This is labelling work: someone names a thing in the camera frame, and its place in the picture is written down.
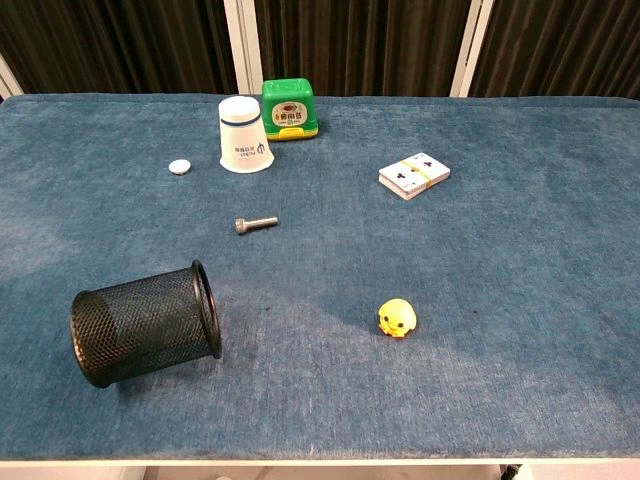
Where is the yellow rubber duck toy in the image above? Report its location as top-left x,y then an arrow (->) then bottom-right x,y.
377,298 -> 418,340

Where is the blue table cloth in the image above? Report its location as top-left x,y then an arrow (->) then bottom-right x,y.
0,92 -> 640,461

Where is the silver metal bolt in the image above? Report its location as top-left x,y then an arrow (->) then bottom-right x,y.
234,215 -> 280,236

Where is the playing card deck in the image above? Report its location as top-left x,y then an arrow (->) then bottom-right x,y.
378,152 -> 451,202

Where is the white paper cup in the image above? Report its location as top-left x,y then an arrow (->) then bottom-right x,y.
217,95 -> 277,174

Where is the green plastic box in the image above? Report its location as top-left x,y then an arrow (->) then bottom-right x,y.
261,77 -> 320,142

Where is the dark pleated curtain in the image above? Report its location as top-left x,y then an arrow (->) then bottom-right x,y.
0,0 -> 640,99

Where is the black mesh pen holder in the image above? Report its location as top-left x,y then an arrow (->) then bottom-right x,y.
70,259 -> 223,389

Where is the white vertical frame post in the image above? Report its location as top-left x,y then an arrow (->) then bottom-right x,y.
449,0 -> 495,99
0,51 -> 25,101
222,0 -> 265,96

